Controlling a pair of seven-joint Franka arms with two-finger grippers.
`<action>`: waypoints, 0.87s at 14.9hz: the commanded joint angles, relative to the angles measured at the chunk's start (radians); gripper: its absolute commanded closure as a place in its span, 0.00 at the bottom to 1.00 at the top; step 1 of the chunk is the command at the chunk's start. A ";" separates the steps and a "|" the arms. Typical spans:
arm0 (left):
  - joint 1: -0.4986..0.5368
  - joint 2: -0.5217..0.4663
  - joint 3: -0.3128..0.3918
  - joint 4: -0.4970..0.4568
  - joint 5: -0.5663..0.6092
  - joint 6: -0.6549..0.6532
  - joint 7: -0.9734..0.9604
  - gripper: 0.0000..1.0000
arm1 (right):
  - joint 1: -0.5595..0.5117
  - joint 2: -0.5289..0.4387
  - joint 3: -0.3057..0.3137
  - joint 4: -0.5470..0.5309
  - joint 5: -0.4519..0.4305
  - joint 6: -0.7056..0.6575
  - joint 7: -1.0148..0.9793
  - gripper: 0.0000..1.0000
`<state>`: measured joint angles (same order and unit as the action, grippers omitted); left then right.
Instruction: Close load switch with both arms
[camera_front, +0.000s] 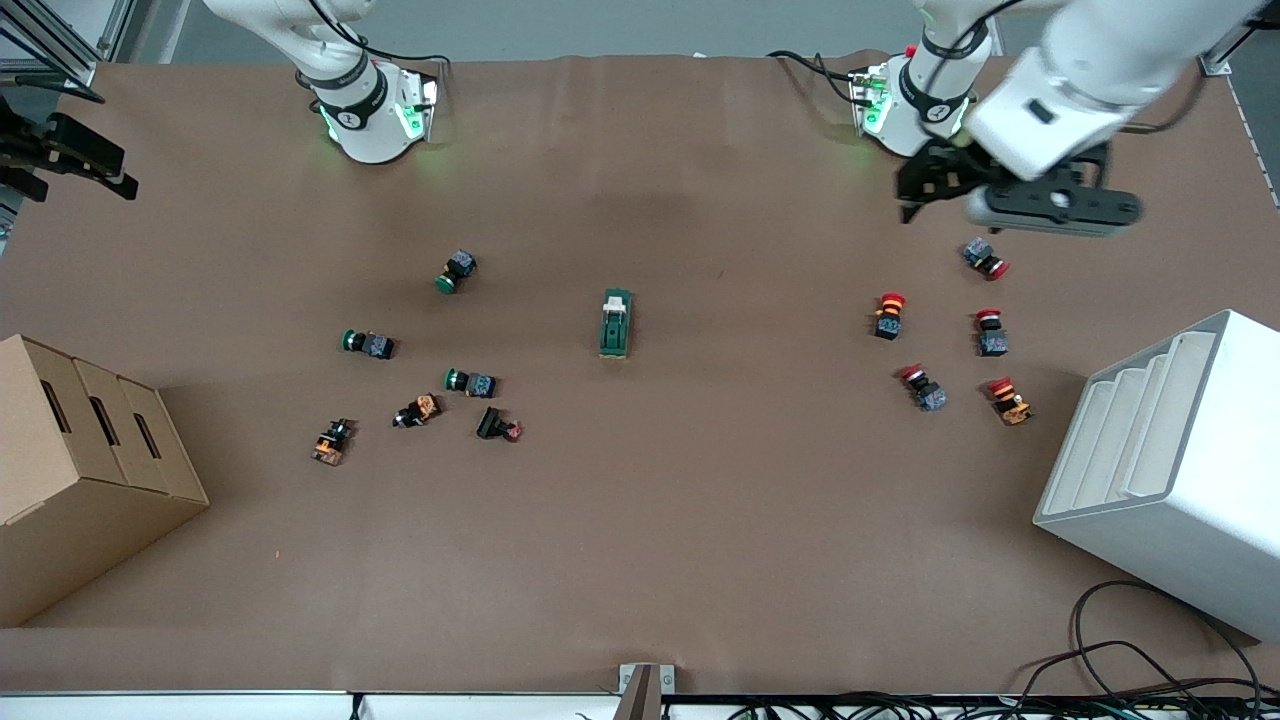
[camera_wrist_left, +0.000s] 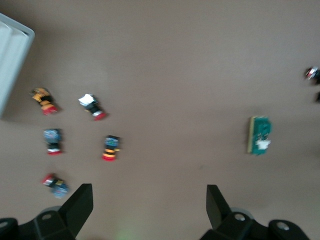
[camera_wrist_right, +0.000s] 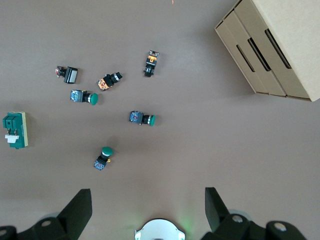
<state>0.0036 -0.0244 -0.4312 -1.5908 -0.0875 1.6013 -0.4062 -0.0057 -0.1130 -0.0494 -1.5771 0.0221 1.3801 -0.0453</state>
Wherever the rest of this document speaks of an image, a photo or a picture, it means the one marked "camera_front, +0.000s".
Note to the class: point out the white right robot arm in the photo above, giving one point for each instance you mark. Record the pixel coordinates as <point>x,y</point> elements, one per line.
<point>365,110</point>

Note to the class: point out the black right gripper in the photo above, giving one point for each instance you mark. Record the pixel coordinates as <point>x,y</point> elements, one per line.
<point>62,143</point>

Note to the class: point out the white stepped rack box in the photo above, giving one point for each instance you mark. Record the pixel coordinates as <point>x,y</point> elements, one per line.
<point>1190,500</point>

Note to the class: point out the brown cardboard box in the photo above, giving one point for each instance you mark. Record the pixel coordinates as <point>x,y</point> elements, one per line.
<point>80,500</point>

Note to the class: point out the red yellow emergency stop button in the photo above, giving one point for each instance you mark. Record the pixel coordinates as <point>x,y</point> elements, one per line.
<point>889,318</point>

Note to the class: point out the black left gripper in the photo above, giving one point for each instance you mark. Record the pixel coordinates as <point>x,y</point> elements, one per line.
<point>942,171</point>

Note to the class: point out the orange black selector switch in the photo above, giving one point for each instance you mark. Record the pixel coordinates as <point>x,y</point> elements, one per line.
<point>418,411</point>
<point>332,442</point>

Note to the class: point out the grey metal bracket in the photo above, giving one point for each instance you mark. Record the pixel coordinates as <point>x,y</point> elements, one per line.
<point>645,690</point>

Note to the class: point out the red button orange body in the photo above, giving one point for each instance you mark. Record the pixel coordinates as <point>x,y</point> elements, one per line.
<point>1010,402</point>

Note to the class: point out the green load switch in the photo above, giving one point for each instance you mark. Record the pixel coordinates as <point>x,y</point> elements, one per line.
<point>616,325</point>

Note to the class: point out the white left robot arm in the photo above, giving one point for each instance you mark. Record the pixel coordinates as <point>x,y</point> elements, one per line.
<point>1090,70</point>

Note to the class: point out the aluminium frame profile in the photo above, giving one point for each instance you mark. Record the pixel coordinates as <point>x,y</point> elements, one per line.
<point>60,40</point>
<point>1216,65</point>

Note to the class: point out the green push button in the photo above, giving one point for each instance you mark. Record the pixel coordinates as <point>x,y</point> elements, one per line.
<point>472,383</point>
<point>370,345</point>
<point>455,272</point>

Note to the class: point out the black switch with red lens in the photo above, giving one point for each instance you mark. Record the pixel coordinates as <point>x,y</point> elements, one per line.
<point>495,425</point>

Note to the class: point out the red button blue-grey body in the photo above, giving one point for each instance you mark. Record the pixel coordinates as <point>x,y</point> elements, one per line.
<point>983,256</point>
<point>991,335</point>
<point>924,388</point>

